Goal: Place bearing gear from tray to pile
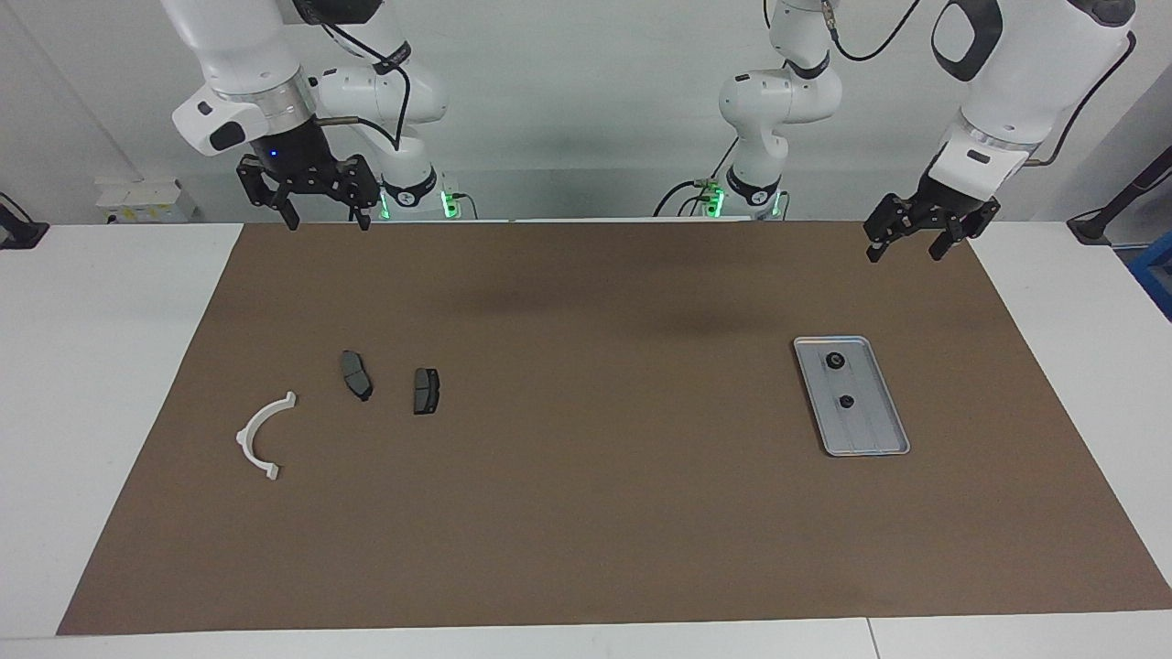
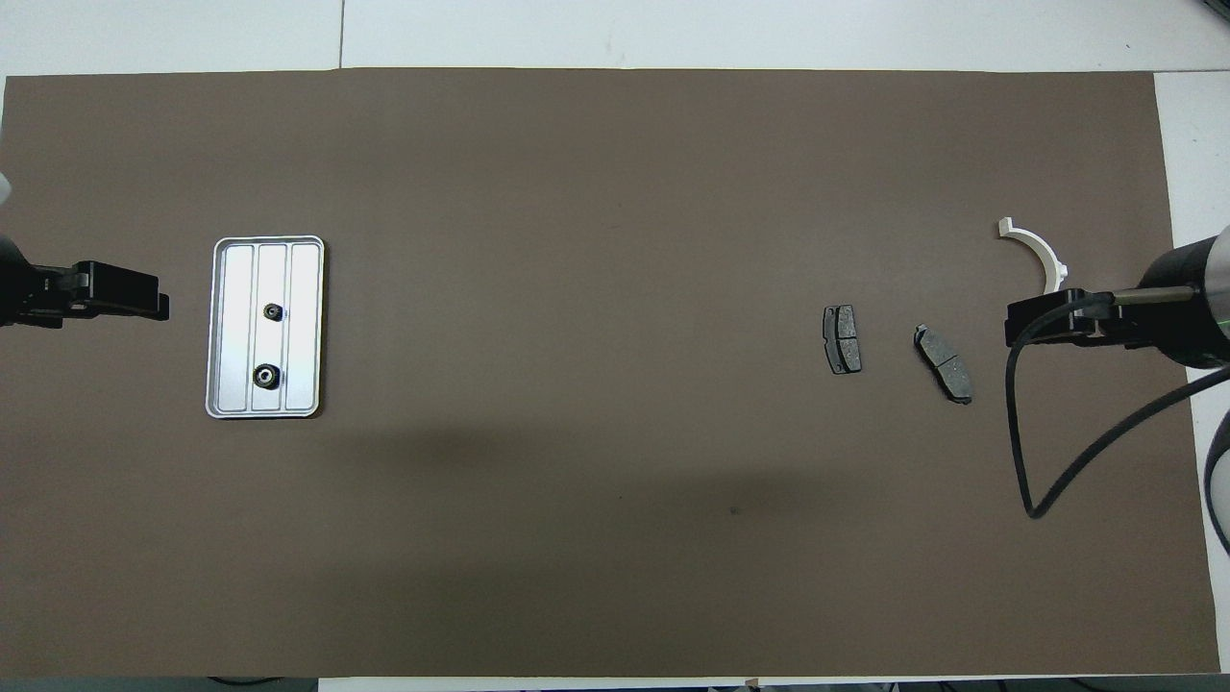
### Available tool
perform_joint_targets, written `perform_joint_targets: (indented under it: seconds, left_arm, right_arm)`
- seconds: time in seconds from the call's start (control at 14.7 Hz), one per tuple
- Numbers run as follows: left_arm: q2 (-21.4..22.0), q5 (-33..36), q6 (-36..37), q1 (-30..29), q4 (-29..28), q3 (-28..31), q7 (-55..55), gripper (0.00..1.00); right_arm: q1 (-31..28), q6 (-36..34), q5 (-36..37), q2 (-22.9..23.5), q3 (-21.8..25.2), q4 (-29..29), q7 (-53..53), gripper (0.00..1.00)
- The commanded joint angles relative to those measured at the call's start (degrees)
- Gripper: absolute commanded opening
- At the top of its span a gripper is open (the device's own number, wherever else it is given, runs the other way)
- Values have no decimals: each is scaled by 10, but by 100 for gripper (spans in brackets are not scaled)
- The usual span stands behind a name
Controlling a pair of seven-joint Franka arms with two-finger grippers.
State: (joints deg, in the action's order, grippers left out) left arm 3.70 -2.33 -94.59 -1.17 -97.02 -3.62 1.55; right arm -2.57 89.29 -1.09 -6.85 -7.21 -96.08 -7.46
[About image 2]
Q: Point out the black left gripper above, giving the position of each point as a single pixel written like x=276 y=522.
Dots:
x=110 y=288

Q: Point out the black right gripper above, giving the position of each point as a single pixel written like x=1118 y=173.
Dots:
x=1057 y=322

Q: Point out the large black bearing gear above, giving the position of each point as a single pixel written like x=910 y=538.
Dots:
x=265 y=376

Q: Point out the silver metal tray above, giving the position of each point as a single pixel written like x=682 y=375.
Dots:
x=303 y=288

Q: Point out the elongated dark brake pad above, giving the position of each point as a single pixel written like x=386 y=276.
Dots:
x=944 y=362

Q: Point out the rectangular dark brake pad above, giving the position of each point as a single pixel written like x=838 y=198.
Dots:
x=842 y=338

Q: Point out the brown table mat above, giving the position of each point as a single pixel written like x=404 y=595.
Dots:
x=615 y=192

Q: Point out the white curved plastic bracket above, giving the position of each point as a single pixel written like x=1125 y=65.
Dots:
x=1055 y=274

